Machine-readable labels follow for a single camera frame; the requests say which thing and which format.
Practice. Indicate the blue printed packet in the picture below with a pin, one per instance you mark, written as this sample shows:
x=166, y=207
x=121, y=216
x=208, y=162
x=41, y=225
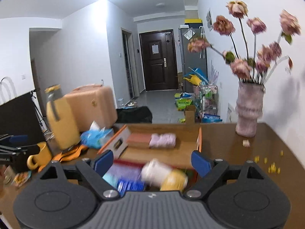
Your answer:
x=131, y=186

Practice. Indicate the small cardboard box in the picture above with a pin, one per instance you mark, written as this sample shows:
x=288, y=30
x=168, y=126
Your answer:
x=190, y=115

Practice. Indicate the yellow juice jug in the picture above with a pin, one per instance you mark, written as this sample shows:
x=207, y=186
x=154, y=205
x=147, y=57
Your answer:
x=62, y=121

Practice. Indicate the purple folded towel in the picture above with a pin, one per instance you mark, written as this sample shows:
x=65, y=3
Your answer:
x=163, y=140

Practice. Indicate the fallen rose petal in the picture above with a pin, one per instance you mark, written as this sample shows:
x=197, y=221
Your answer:
x=246, y=143

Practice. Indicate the yellow and black box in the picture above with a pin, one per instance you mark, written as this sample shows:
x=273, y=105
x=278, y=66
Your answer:
x=193, y=23

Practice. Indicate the yellow soft roll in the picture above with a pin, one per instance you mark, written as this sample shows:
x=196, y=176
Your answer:
x=175, y=181

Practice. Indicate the black bag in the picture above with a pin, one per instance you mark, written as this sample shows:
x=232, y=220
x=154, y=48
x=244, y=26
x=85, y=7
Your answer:
x=134, y=115

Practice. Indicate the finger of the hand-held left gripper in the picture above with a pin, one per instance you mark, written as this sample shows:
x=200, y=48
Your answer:
x=21, y=149
x=17, y=138

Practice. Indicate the orange elastic band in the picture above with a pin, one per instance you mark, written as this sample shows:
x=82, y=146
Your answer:
x=69, y=152

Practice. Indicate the bunch of dried pink roses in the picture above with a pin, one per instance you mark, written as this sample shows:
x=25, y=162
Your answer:
x=240, y=68

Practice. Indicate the yellow and blue bag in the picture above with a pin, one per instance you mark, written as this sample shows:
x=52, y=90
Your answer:
x=195, y=77

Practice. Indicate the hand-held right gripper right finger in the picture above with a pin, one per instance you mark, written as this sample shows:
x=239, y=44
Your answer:
x=199, y=163

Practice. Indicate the dark brown door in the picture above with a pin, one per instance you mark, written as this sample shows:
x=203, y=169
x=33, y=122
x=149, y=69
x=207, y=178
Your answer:
x=158, y=60

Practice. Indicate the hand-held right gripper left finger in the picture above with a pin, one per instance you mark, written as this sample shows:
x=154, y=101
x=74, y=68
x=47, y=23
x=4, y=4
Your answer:
x=104, y=161

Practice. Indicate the black tripod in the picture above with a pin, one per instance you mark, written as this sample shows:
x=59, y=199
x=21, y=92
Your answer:
x=38, y=109

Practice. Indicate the blue tissue pack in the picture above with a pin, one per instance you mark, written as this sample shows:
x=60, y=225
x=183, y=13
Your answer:
x=95, y=137

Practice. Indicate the blue packets in box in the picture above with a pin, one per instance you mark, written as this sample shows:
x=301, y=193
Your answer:
x=126, y=169

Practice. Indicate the black panel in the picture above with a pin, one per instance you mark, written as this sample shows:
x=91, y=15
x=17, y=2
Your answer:
x=19, y=116

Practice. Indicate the orange cardboard box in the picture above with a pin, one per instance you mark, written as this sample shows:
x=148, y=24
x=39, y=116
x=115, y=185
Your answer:
x=166, y=155

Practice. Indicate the yellow mug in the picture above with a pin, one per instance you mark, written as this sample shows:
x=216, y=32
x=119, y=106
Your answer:
x=43, y=156

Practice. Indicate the scattered yellow crumbs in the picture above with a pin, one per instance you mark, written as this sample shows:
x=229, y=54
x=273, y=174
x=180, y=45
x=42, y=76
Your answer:
x=274, y=168

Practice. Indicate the grey refrigerator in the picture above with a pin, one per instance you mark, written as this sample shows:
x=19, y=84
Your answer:
x=193, y=57

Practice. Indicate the snack packet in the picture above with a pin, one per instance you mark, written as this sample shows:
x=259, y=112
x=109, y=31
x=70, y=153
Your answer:
x=21, y=179

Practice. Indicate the green packets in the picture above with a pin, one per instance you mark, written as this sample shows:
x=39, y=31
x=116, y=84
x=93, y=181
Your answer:
x=184, y=102

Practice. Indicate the blue flat box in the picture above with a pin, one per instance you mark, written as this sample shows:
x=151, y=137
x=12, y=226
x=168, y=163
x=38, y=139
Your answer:
x=212, y=118

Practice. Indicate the pink ribbed vase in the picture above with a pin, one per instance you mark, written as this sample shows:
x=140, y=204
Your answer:
x=249, y=109

